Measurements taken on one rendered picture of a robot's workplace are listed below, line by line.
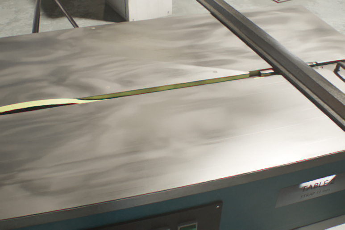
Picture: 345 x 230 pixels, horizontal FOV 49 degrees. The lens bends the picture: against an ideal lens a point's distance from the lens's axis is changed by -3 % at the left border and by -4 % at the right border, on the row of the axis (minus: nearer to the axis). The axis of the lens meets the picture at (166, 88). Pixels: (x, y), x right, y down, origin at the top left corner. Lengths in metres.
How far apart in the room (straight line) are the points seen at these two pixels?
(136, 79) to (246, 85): 0.21
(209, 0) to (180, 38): 0.21
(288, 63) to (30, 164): 0.53
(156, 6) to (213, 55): 1.97
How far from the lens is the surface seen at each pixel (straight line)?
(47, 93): 0.76
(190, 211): 0.61
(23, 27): 2.90
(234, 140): 0.64
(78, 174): 0.59
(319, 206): 0.76
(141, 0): 2.74
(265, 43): 0.89
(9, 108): 0.73
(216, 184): 0.58
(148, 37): 0.93
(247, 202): 0.65
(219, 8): 1.06
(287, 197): 0.69
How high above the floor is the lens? 1.15
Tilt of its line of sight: 34 degrees down
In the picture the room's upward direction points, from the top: straight up
